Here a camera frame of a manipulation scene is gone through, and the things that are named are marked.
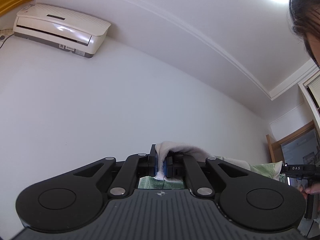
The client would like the white wall air conditioner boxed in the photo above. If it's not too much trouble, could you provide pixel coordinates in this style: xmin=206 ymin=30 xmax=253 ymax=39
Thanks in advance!
xmin=13 ymin=4 xmax=111 ymax=58

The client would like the person's right hand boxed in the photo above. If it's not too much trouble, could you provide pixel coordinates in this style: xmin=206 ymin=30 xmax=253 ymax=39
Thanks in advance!
xmin=298 ymin=183 xmax=320 ymax=199

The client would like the green leaf print shirt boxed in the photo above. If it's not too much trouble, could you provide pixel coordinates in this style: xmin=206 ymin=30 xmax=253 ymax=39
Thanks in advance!
xmin=138 ymin=141 xmax=285 ymax=190

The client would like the person's dark-haired head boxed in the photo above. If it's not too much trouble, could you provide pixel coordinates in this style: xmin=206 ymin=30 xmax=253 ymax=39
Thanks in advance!
xmin=289 ymin=0 xmax=319 ymax=66

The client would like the white cabinet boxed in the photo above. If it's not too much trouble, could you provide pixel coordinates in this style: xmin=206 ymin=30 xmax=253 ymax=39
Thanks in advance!
xmin=298 ymin=70 xmax=319 ymax=133

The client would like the wooden framed furniture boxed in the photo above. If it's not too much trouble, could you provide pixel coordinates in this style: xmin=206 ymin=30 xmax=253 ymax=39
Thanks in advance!
xmin=266 ymin=121 xmax=319 ymax=165

